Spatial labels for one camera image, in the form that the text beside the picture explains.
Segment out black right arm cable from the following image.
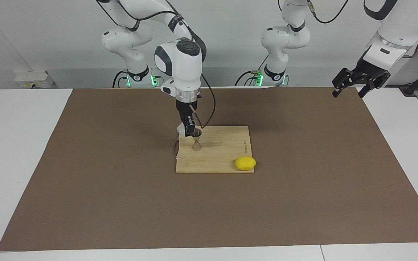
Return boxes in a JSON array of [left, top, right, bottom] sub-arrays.
[[115, 0, 217, 129]]

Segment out brown table mat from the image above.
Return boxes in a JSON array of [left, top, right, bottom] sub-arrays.
[[0, 86, 418, 252]]

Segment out wooden cutting board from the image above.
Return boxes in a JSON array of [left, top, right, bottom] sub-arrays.
[[173, 126, 255, 174]]

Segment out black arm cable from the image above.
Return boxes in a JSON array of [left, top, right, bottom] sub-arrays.
[[278, 0, 418, 58], [115, 0, 217, 129]]

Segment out white socket box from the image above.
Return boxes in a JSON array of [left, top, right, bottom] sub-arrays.
[[14, 71, 54, 88]]

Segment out metal jigger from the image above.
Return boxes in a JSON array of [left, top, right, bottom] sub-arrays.
[[191, 130, 202, 152]]

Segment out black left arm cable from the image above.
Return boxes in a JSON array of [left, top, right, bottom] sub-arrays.
[[278, 0, 418, 58]]

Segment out yellow lemon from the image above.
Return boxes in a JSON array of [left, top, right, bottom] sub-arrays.
[[235, 156, 257, 171]]

